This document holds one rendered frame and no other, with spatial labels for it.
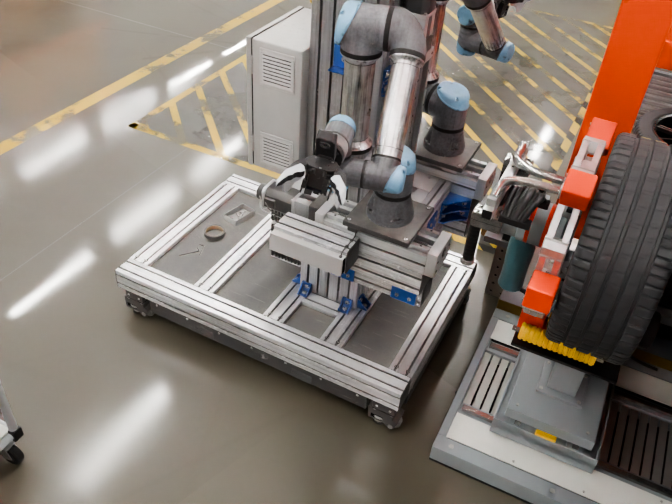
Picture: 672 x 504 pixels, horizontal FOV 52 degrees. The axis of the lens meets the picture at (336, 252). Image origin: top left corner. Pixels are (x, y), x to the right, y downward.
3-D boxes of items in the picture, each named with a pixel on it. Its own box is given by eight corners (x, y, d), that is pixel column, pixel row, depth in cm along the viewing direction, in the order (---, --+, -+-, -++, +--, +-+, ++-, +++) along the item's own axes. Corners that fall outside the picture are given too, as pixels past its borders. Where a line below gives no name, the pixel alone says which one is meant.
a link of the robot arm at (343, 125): (356, 143, 180) (359, 114, 174) (347, 164, 171) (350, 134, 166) (327, 138, 181) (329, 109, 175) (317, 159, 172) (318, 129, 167)
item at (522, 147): (566, 192, 203) (577, 161, 197) (503, 173, 209) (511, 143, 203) (578, 165, 216) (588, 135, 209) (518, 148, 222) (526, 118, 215)
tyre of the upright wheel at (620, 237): (687, 257, 157) (717, 109, 197) (584, 225, 164) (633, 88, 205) (605, 409, 204) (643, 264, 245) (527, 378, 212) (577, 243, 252)
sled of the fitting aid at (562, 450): (590, 475, 232) (599, 459, 226) (488, 432, 243) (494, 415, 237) (613, 376, 268) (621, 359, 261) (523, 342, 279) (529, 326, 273)
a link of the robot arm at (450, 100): (452, 134, 239) (459, 98, 230) (421, 120, 245) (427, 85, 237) (471, 122, 246) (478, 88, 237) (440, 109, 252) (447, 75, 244)
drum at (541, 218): (563, 264, 208) (576, 228, 199) (495, 242, 215) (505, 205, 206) (572, 240, 218) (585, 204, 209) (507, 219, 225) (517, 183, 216)
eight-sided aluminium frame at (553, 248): (530, 352, 207) (582, 205, 172) (509, 344, 209) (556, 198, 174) (567, 254, 245) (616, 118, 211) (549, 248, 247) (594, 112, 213)
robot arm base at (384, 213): (357, 217, 214) (360, 191, 207) (377, 194, 224) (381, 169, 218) (402, 233, 209) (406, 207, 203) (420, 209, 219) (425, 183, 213)
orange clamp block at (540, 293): (555, 296, 191) (548, 315, 185) (527, 286, 194) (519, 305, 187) (562, 277, 187) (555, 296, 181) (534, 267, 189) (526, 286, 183)
